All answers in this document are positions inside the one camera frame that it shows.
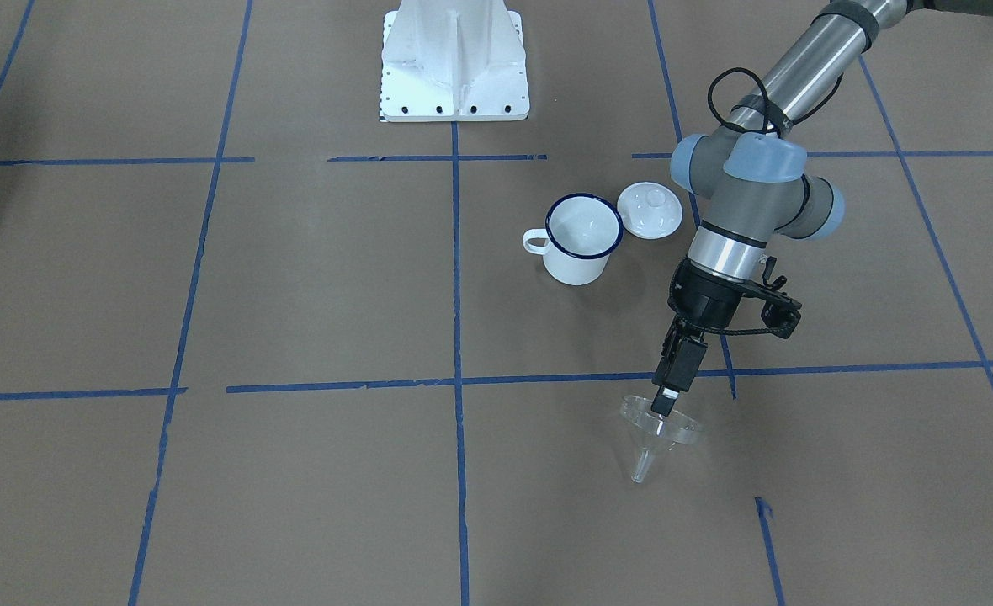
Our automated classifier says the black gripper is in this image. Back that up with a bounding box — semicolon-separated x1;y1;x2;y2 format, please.
651;258;754;417

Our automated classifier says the clear plastic funnel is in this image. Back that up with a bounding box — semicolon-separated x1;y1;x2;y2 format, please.
619;395;704;486

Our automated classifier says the white mug lid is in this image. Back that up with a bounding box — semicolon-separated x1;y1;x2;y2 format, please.
617;183;682;239

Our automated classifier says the white enamel mug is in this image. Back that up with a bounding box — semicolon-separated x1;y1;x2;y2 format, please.
521;193;624;286

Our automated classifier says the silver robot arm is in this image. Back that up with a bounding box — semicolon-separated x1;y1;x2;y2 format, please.
650;1;993;417

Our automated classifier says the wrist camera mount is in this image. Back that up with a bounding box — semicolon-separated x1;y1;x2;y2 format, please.
750;253;803;340

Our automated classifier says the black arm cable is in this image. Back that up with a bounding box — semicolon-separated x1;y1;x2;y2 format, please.
669;67;800;342

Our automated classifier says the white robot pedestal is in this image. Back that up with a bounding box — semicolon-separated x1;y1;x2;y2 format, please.
379;1;530;123

